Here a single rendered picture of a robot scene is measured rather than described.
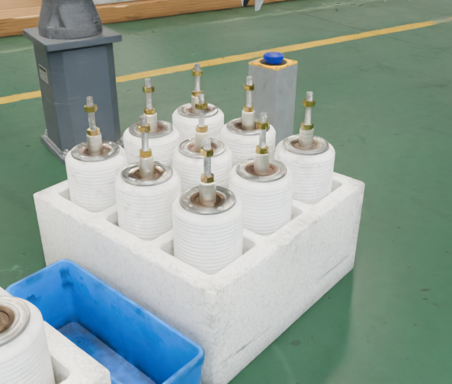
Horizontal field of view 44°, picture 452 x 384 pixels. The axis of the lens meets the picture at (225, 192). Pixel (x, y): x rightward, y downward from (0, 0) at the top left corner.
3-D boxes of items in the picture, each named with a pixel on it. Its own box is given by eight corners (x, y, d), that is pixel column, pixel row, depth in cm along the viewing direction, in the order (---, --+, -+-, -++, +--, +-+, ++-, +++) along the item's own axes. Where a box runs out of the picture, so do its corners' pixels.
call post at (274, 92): (244, 201, 125) (247, 63, 110) (263, 190, 130) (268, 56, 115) (270, 212, 121) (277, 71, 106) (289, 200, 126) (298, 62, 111)
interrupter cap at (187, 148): (182, 162, 86) (181, 158, 86) (174, 142, 93) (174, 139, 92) (230, 158, 88) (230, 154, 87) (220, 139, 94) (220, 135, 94)
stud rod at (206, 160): (213, 190, 75) (212, 138, 71) (208, 193, 74) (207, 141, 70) (206, 188, 75) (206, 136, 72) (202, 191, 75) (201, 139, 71)
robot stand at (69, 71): (40, 140, 154) (21, 29, 140) (104, 126, 163) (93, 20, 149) (63, 165, 141) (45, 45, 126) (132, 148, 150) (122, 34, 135)
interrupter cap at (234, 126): (274, 136, 95) (274, 132, 95) (229, 138, 94) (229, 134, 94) (264, 120, 102) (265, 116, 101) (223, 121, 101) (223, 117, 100)
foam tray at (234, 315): (48, 282, 100) (32, 193, 91) (198, 200, 126) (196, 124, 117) (213, 397, 78) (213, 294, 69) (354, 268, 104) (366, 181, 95)
